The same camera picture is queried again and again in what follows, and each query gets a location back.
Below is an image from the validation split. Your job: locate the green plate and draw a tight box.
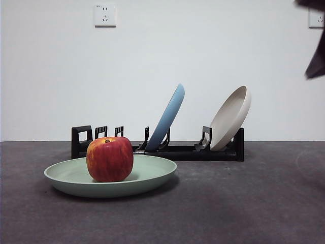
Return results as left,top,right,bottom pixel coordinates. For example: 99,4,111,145
43,154,178,199

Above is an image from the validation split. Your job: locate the red apple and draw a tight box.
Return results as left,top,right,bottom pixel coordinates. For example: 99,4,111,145
86,136,134,183

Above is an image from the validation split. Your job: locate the beige plate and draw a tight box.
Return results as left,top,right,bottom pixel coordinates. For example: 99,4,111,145
209,85,252,151

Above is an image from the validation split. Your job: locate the black plate rack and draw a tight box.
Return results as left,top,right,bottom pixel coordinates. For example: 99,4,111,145
71,125,245,162

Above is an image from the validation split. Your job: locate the blue plate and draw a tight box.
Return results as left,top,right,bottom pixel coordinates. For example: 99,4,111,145
147,83,185,150

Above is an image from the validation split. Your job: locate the white wall socket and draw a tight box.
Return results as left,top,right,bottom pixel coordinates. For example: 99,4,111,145
94,4,117,28
308,9,325,28

